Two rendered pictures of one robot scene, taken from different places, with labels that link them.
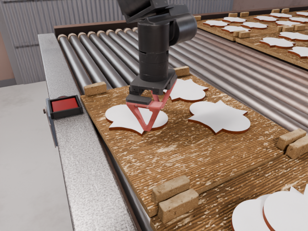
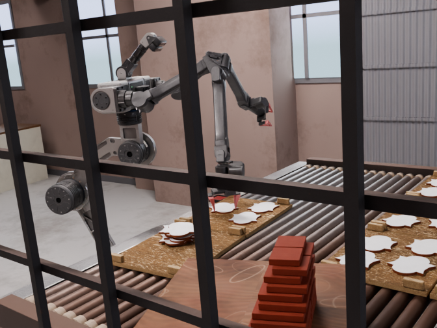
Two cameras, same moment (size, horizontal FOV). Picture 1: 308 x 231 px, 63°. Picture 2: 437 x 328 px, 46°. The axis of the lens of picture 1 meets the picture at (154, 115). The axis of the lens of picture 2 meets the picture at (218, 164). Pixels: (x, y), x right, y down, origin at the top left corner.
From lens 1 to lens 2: 210 cm
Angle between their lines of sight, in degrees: 60
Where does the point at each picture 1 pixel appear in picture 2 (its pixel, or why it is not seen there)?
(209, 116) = (240, 216)
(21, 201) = not seen: hidden behind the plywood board
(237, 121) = (243, 220)
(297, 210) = (185, 225)
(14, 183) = not seen: hidden behind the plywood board
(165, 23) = (221, 167)
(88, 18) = not seen: outside the picture
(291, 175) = (216, 234)
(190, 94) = (258, 209)
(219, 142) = (224, 222)
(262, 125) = (249, 226)
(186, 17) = (237, 166)
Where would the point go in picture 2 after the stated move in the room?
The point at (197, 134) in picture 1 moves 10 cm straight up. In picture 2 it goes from (225, 218) to (224, 196)
